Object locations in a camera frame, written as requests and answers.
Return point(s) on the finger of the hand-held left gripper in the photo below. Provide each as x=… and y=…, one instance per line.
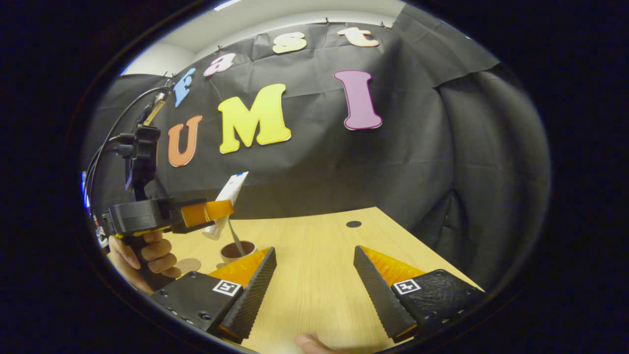
x=201, y=214

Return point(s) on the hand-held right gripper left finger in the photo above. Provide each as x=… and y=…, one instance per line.
x=245, y=300

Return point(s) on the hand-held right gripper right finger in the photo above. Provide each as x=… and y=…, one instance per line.
x=381, y=300

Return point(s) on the white toothbrush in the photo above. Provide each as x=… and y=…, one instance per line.
x=236, y=238

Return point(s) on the white toothpaste tube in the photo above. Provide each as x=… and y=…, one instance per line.
x=236, y=187

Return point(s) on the beige cup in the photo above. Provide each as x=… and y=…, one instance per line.
x=233, y=253

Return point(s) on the brown round coaster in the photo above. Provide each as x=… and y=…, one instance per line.
x=189, y=266

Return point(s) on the wooden desktop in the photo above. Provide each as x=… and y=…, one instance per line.
x=314, y=255

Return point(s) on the black backdrop cloth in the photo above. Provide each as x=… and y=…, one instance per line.
x=344, y=167

